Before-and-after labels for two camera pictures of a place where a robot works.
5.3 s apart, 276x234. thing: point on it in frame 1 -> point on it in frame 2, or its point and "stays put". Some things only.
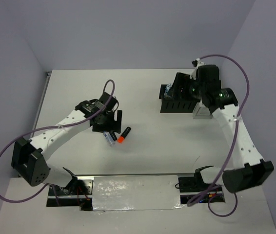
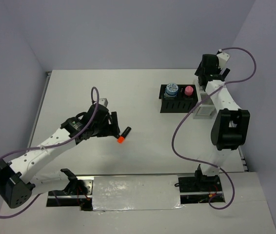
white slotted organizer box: [201, 111] stays put
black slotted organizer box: [175, 105] stays put
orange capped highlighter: [121, 139] stays put
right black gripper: [183, 79] -> [226, 72]
